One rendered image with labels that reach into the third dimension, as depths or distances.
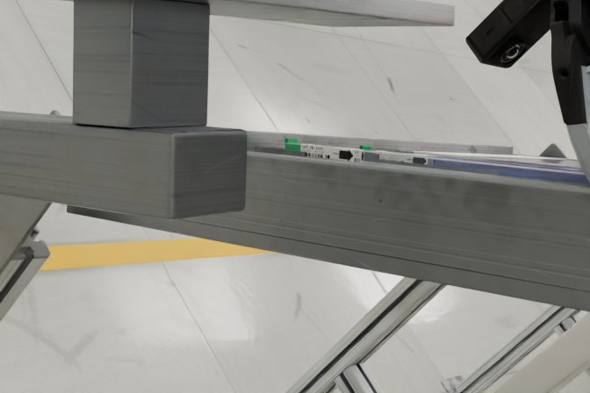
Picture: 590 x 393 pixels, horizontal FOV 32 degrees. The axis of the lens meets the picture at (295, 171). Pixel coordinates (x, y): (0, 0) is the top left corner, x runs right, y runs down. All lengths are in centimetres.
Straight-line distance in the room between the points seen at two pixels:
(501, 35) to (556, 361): 101
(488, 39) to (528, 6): 4
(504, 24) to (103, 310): 114
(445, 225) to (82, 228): 136
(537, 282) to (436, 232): 7
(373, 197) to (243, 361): 131
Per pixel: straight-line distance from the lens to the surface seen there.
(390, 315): 147
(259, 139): 94
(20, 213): 79
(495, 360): 221
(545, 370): 174
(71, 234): 187
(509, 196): 56
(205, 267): 200
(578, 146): 74
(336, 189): 62
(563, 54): 73
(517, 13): 78
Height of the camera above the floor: 118
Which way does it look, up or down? 29 degrees down
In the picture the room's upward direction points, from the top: 41 degrees clockwise
